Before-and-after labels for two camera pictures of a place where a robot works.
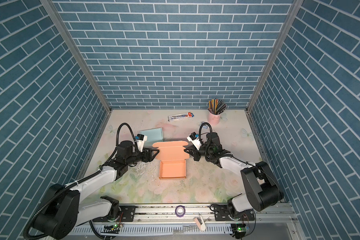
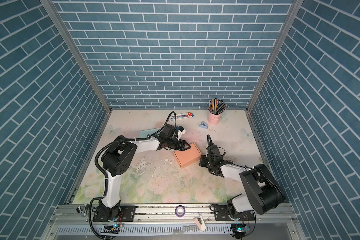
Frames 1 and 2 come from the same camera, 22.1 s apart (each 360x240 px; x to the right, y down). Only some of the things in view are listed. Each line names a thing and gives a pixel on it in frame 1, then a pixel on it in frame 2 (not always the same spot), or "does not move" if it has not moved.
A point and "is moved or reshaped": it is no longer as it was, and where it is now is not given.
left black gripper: (149, 158) -> (181, 147)
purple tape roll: (176, 212) does not move
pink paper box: (173, 155) is moved or reshaped
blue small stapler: (204, 126) does not move
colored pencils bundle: (216, 106) does not move
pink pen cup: (214, 119) does not move
